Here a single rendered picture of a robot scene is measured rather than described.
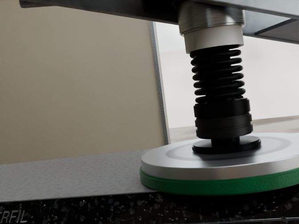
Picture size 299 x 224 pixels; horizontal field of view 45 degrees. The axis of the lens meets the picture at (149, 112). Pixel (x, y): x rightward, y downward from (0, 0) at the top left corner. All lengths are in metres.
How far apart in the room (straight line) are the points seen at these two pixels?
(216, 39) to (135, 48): 5.23
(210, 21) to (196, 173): 0.17
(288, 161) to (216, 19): 0.17
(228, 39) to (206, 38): 0.02
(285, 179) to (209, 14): 0.19
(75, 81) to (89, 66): 0.34
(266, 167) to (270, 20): 0.25
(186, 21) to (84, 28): 5.55
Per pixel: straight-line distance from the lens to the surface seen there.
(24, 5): 0.51
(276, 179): 0.37
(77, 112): 5.99
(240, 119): 0.43
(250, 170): 0.36
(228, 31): 0.43
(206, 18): 0.42
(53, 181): 0.53
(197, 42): 0.43
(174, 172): 0.37
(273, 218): 0.38
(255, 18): 0.54
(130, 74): 5.64
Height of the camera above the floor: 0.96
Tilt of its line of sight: 3 degrees down
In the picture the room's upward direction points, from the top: 7 degrees counter-clockwise
